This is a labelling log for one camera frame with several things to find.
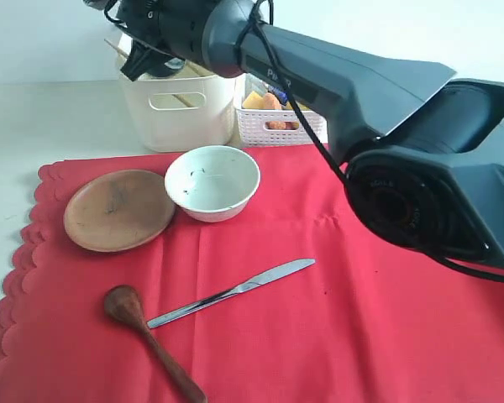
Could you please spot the orange fried food piece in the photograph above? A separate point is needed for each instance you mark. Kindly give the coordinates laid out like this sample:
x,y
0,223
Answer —
x,y
270,102

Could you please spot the white ceramic bowl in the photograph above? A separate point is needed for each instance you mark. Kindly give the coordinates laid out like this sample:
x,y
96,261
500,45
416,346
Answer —
x,y
212,183

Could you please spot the red tablecloth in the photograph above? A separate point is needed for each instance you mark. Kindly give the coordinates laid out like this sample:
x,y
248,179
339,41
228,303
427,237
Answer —
x,y
367,322

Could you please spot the stainless steel cup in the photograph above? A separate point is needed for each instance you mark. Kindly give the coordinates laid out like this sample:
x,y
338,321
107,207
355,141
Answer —
x,y
168,69

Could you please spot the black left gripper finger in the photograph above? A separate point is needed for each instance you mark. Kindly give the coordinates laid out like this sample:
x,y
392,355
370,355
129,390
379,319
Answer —
x,y
136,64

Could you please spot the dark wooden spoon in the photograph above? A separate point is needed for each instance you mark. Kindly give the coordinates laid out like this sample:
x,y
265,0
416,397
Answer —
x,y
122,303

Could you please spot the cream plastic bin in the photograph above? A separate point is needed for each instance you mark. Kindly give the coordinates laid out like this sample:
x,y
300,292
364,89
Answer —
x,y
164,124

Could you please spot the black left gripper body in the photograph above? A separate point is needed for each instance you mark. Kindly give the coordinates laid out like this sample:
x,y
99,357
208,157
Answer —
x,y
156,58

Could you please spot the white perforated basket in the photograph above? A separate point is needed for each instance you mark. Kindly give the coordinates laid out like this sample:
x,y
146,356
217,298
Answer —
x,y
265,117

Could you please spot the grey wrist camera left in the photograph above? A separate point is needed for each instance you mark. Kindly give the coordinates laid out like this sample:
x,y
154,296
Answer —
x,y
99,4

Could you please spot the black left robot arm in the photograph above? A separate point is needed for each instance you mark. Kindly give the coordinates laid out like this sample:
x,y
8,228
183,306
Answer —
x,y
420,151

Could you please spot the brown wooden plate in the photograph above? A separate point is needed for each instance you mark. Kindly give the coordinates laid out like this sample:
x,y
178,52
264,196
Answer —
x,y
118,211

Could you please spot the steel table knife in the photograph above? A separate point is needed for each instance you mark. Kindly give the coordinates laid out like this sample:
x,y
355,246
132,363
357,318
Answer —
x,y
256,281

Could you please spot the yellow cheese wedge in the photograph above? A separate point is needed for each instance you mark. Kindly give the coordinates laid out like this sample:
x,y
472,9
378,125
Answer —
x,y
253,101

